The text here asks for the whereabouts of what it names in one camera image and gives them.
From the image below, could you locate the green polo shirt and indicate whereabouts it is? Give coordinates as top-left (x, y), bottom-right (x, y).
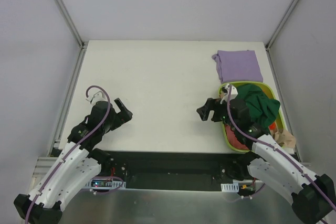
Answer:
top-left (236, 84), bottom-right (280, 129)

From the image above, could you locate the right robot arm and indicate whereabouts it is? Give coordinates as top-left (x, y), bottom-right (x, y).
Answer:
top-left (196, 98), bottom-right (335, 223)

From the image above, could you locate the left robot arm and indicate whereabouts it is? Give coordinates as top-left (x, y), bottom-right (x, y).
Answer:
top-left (14, 98), bottom-right (133, 223)

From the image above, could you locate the lime green plastic basket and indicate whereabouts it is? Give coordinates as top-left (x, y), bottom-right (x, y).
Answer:
top-left (222, 81), bottom-right (294, 154)

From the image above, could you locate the pink red t shirt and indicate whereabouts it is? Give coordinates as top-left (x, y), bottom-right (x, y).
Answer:
top-left (225, 125), bottom-right (248, 152)

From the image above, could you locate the orange garment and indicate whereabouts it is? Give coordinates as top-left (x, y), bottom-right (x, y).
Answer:
top-left (269, 122), bottom-right (277, 130)

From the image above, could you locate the folded purple t shirt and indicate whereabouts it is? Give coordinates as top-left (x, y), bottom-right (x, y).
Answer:
top-left (212, 50), bottom-right (263, 83)

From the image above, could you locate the beige garment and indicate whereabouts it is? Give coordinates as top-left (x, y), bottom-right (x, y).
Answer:
top-left (271, 129), bottom-right (297, 149)

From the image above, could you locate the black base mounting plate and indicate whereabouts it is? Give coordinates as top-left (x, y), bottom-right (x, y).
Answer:
top-left (78, 148), bottom-right (258, 192)

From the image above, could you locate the left white cable duct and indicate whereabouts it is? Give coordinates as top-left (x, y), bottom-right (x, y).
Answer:
top-left (83, 178), bottom-right (126, 190)

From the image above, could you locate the white cable duct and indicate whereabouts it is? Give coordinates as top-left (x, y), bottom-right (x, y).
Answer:
top-left (220, 182), bottom-right (239, 193)
top-left (83, 178), bottom-right (126, 190)

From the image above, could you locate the right white cable duct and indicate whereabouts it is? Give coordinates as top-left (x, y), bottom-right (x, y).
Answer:
top-left (220, 182), bottom-right (239, 193)

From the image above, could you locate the left aluminium frame post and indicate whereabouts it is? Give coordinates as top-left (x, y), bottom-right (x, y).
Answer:
top-left (54, 0), bottom-right (85, 49)

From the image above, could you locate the aluminium frame post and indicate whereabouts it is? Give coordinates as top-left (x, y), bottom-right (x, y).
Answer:
top-left (54, 0), bottom-right (85, 49)
top-left (265, 0), bottom-right (300, 51)

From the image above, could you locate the aluminium front rail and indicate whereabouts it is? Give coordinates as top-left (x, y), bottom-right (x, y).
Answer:
top-left (33, 155), bottom-right (313, 177)

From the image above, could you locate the right aluminium frame post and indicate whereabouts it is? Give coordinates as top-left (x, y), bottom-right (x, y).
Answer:
top-left (265, 0), bottom-right (300, 51)

